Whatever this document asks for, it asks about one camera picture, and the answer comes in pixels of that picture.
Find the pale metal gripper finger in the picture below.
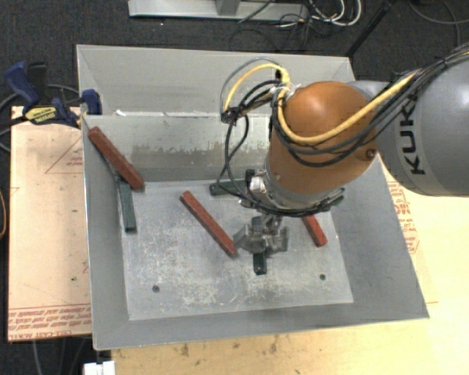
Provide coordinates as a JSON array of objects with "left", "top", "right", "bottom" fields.
[
  {"left": 232, "top": 226, "right": 256, "bottom": 255},
  {"left": 271, "top": 226, "right": 290, "bottom": 254}
]

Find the dark green flat block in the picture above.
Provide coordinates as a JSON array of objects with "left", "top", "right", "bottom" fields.
[
  {"left": 252, "top": 249, "right": 269, "bottom": 277},
  {"left": 116, "top": 173, "right": 138, "bottom": 233},
  {"left": 209, "top": 178, "right": 248, "bottom": 198}
]

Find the red-brown flat block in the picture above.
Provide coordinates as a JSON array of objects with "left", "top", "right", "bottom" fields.
[
  {"left": 87, "top": 126, "right": 146, "bottom": 191},
  {"left": 301, "top": 213, "right": 329, "bottom": 248},
  {"left": 179, "top": 190, "right": 239, "bottom": 259}
]

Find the grey metal bin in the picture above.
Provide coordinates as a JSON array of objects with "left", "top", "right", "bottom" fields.
[{"left": 76, "top": 44, "right": 430, "bottom": 352}]

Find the brown cardboard board, red print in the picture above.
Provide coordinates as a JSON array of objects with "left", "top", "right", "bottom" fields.
[{"left": 6, "top": 105, "right": 441, "bottom": 343}]

